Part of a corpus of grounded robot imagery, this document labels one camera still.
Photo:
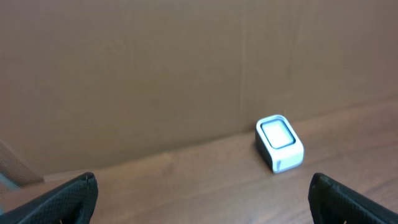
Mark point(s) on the white barcode scanner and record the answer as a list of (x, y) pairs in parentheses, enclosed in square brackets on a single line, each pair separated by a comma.
[(278, 143)]

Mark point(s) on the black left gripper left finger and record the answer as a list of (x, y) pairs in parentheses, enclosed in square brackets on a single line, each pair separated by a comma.
[(72, 202)]

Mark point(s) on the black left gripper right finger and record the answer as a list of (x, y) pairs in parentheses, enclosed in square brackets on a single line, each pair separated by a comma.
[(333, 202)]

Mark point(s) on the brown cardboard backboard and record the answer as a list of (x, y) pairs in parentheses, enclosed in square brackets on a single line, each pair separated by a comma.
[(87, 84)]

